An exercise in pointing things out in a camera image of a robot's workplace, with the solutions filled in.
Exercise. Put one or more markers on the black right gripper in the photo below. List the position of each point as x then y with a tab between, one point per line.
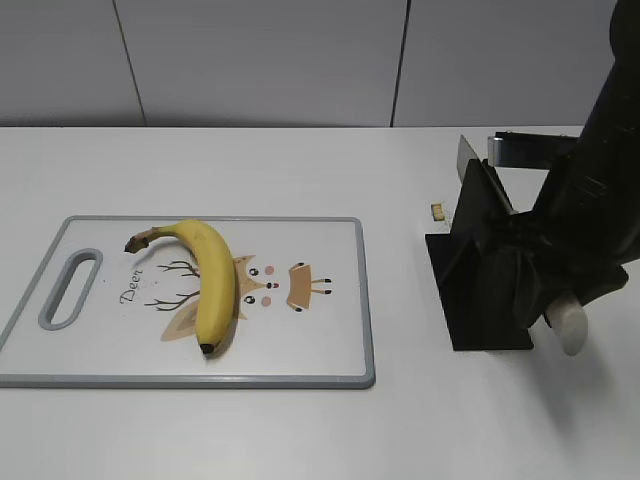
558	247

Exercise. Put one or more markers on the small yellow banana piece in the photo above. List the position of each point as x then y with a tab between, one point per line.
437	212

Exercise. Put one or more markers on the white grey-rimmed cutting board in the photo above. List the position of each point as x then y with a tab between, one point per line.
94	316

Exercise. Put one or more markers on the black knife stand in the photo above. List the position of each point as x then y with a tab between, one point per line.
475	276

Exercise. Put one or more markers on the white-handled kitchen knife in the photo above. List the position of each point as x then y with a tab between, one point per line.
565	315

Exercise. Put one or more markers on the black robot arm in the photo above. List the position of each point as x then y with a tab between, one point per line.
608	145

